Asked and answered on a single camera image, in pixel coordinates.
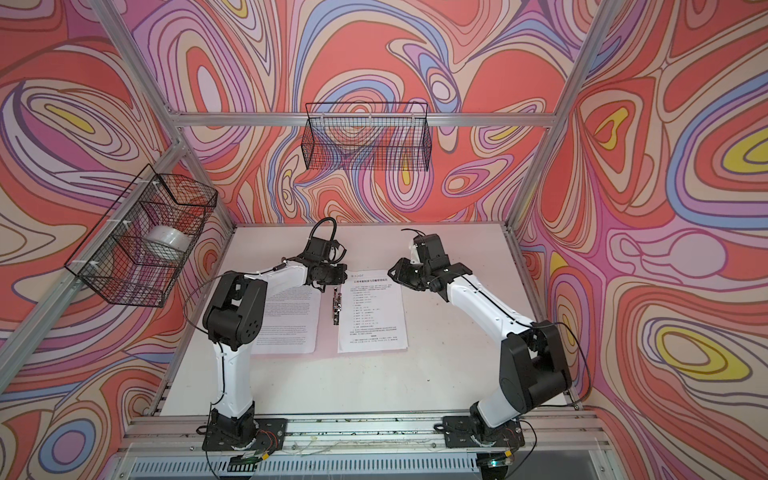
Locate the printed paper sheet bottom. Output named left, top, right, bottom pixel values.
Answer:
left=337, top=282, right=408, bottom=354

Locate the printed paper sheet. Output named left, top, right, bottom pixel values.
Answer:
left=337, top=282, right=408, bottom=354
left=251, top=286, right=321, bottom=355

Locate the printed paper sheet top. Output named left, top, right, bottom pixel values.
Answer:
left=251, top=286, right=321, bottom=355

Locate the pink folder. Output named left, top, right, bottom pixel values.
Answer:
left=267, top=270, right=395, bottom=358

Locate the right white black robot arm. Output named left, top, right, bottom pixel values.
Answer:
left=387, top=258, right=572, bottom=429

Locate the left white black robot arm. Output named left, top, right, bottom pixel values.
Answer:
left=203, top=235, right=347, bottom=444

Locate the metal folder clip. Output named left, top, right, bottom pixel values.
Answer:
left=332, top=288, right=342, bottom=326

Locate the white tape roll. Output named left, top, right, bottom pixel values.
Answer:
left=143, top=225, right=191, bottom=262

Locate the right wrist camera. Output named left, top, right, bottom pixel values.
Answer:
left=413, top=234, right=450, bottom=269

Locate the black wire basket back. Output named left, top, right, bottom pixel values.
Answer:
left=301, top=101, right=432, bottom=172

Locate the black wire basket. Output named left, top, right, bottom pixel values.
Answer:
left=301, top=101, right=432, bottom=172
left=65, top=165, right=218, bottom=308

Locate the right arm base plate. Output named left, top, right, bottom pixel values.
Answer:
left=433, top=415, right=525, bottom=451

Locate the black wire basket left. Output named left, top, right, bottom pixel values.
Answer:
left=65, top=165, right=218, bottom=308

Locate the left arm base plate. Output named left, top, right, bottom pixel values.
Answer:
left=196, top=416, right=287, bottom=452

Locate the aluminium mounting rail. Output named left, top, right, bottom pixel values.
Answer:
left=118, top=407, right=612, bottom=456

